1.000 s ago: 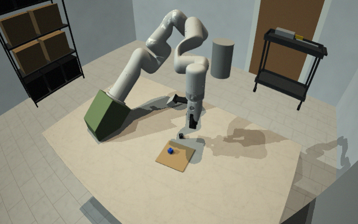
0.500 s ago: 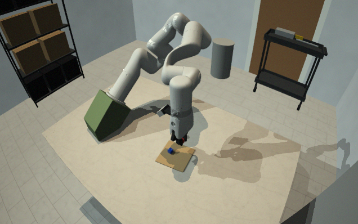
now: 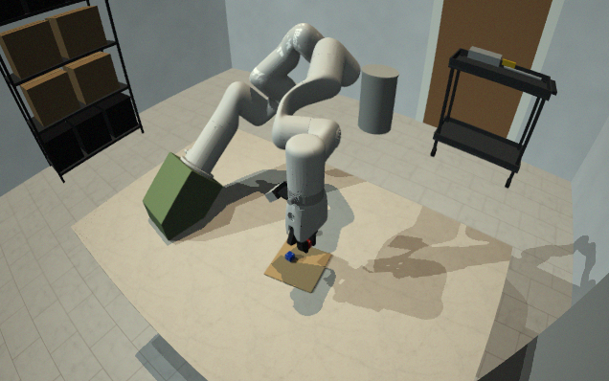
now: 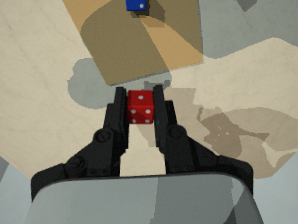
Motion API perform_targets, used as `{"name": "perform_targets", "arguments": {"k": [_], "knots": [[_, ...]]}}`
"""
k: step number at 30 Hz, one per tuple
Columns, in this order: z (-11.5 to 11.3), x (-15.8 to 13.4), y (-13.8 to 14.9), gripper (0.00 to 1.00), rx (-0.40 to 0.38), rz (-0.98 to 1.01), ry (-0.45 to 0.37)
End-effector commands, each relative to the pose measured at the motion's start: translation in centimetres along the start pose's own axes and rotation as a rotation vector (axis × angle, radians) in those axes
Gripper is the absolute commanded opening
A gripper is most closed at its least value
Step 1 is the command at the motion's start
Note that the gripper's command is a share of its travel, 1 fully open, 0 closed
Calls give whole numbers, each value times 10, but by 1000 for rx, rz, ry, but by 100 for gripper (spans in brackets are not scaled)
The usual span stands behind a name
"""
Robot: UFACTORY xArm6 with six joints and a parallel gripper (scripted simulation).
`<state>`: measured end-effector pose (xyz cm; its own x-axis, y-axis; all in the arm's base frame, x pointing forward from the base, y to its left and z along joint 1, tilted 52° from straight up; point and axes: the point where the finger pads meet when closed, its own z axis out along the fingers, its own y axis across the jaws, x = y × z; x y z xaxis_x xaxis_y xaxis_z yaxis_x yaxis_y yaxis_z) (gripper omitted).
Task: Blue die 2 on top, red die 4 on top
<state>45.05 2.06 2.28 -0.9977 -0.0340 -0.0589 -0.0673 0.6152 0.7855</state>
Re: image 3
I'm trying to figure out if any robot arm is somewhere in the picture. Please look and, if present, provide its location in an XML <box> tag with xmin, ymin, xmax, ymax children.
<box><xmin>180</xmin><ymin>23</ymin><xmax>360</xmax><ymax>206</ymax></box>

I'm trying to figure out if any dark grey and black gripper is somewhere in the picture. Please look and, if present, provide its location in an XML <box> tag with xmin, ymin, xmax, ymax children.
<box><xmin>285</xmin><ymin>190</ymin><xmax>327</xmax><ymax>254</ymax></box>

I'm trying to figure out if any tan flat mat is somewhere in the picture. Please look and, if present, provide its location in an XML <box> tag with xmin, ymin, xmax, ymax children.
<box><xmin>264</xmin><ymin>242</ymin><xmax>332</xmax><ymax>293</ymax></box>

